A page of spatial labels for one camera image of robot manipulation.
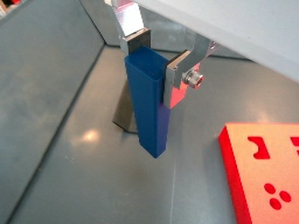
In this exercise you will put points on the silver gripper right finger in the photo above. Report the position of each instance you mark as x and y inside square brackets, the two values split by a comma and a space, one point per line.
[181, 70]

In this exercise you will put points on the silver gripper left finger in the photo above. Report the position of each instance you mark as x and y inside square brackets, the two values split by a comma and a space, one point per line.
[133, 35]

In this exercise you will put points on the blue rectangular peg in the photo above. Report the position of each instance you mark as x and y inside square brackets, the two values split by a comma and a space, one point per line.
[144, 68]

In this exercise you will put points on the red shape sorting board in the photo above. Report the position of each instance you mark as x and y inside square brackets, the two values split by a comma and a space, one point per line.
[260, 156]

